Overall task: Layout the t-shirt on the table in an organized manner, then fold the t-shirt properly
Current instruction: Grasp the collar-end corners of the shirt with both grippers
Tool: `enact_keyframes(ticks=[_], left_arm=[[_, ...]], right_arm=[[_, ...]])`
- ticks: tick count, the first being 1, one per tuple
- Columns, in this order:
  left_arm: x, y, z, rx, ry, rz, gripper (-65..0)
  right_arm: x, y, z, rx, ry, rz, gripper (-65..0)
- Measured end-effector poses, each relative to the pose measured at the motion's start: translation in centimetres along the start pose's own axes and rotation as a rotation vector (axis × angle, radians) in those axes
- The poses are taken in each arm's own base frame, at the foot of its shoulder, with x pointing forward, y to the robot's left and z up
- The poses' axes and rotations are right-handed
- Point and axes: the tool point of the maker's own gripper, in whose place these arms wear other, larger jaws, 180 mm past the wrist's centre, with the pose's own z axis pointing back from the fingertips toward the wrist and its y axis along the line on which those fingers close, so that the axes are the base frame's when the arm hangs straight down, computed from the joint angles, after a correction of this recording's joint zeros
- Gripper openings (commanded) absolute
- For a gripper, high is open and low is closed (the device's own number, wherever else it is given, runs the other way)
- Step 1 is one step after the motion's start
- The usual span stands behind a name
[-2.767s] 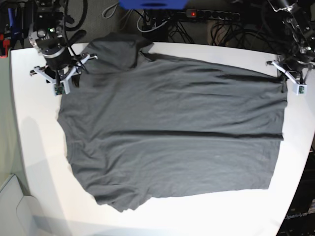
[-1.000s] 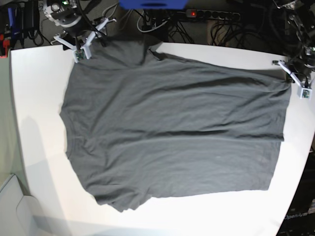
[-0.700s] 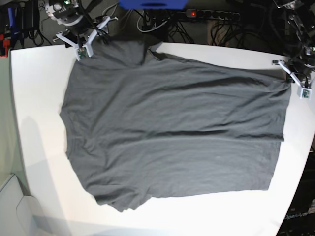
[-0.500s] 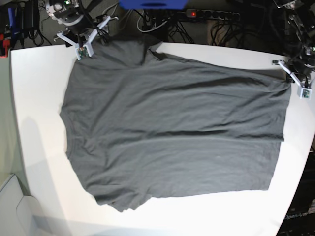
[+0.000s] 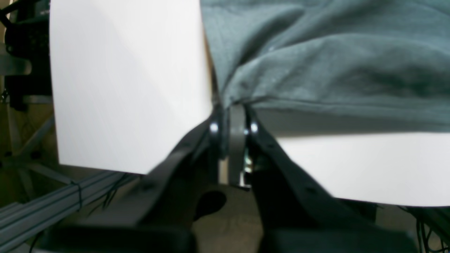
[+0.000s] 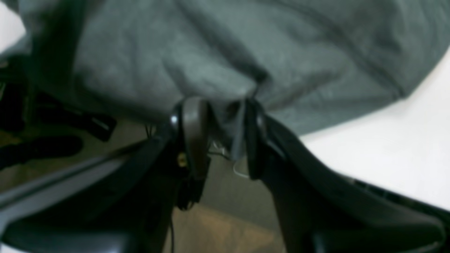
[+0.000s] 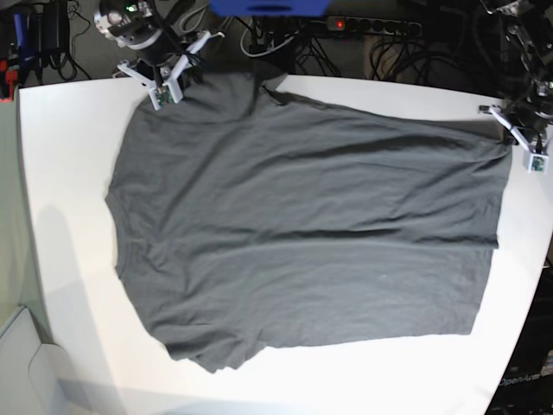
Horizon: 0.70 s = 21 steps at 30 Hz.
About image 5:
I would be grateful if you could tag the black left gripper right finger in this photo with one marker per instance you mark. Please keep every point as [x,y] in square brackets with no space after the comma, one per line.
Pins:
[297,214]

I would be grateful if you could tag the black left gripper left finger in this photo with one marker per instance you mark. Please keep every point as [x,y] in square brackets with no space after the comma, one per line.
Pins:
[156,215]

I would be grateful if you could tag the dark grey t-shirt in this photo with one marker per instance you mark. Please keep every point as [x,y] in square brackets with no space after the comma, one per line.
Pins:
[379,65]

